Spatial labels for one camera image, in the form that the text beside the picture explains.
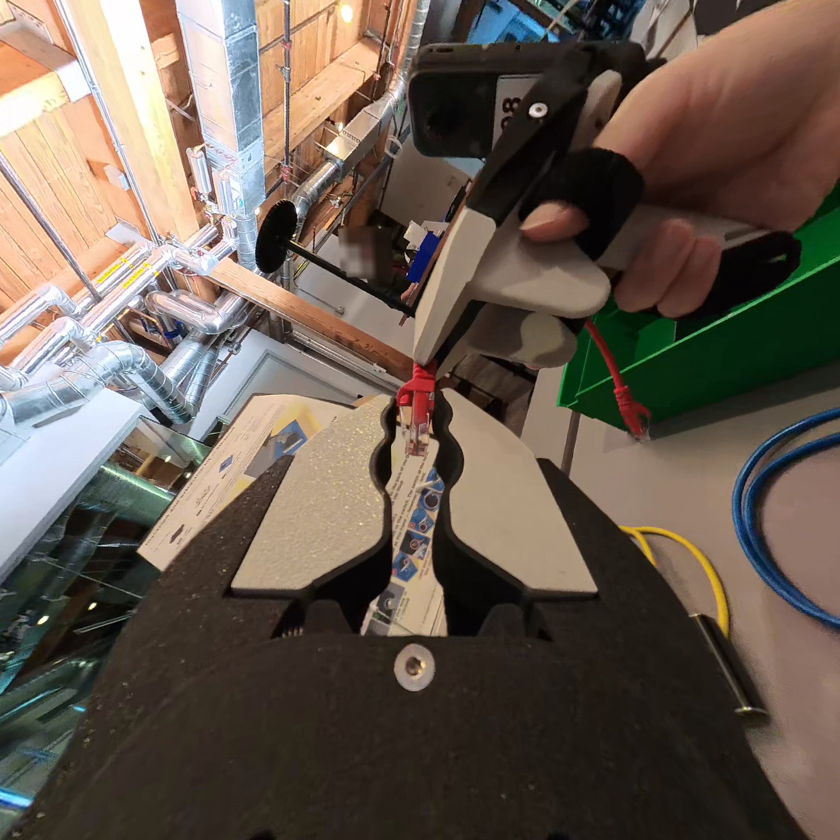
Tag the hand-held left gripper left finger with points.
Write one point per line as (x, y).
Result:
(315, 499)

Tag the blue storage bin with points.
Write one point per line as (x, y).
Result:
(423, 256)

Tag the person's right hand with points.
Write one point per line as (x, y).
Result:
(735, 118)

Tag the instruction sheet on board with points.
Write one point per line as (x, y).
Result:
(216, 485)

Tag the silver insulated pipe bundle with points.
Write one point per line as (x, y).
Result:
(39, 305)

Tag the long rectangular metal duct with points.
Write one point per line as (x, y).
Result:
(220, 98)

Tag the black pole stand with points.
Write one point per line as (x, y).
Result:
(275, 236)

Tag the round spiral metal duct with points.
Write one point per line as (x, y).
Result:
(131, 367)
(315, 184)

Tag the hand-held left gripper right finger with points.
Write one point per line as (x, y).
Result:
(512, 512)

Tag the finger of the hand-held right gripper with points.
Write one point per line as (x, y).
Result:
(525, 338)
(453, 282)

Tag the green plastic bin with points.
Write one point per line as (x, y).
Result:
(722, 341)

